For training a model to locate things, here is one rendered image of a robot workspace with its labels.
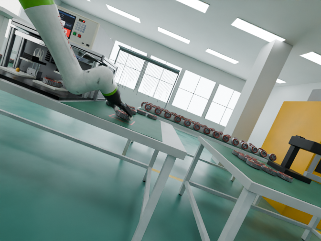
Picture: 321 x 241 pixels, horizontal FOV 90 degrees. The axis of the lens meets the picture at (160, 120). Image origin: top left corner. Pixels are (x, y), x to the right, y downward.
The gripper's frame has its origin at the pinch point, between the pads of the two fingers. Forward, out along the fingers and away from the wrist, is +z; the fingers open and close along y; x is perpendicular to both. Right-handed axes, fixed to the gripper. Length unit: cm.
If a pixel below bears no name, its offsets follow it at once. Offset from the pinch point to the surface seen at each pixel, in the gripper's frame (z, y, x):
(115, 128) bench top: -13.6, -10.2, 14.7
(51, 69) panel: -5, 79, -6
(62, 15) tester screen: -34, 71, -36
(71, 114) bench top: -21.1, 12.7, 20.8
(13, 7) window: 129, 659, -206
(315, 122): 165, -192, -191
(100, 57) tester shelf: -14.8, 36.5, -26.3
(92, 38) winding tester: -22, 48, -35
